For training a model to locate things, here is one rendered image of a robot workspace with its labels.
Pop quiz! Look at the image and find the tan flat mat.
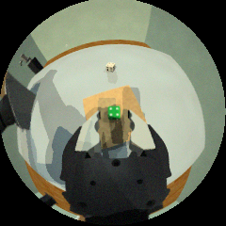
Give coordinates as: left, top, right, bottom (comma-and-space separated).
83, 85, 146, 149

